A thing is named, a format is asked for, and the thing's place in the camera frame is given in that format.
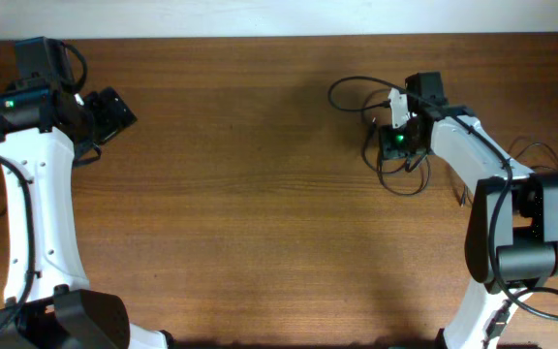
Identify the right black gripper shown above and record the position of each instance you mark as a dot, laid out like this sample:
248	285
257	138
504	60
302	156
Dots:
388	149

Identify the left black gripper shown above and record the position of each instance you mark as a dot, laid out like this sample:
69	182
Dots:
113	111

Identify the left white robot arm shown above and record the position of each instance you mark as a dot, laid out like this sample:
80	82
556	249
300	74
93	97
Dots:
48	128

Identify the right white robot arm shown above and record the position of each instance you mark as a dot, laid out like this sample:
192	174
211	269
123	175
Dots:
511	246

